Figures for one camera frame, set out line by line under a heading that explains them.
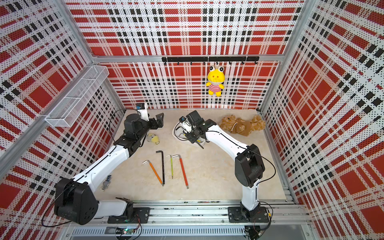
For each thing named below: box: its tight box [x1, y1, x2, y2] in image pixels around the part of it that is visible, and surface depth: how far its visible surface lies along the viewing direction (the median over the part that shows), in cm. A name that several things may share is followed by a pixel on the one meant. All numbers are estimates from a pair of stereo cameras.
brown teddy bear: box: [219, 114, 266, 137], surface depth 102 cm
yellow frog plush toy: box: [206, 66, 226, 97], surface depth 95 cm
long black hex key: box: [156, 150, 165, 185], surface depth 92 cm
